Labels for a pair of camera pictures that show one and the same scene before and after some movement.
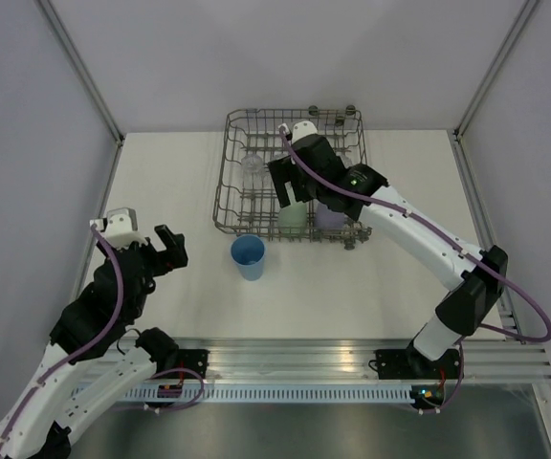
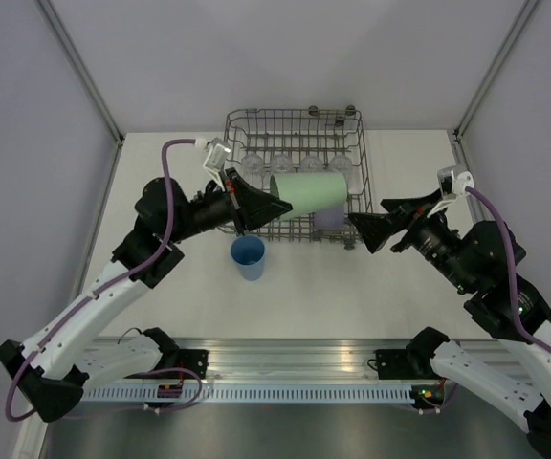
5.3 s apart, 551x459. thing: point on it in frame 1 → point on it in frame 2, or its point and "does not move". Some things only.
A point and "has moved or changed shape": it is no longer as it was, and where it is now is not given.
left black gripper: x=175 y=255 → x=257 y=207
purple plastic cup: x=325 y=219 does not move
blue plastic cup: x=249 y=251 does not move
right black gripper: x=282 y=171 → x=374 y=228
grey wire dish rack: x=247 y=199 does not move
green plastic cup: x=293 y=218 has moved or changed shape
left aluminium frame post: x=68 y=44 does not move
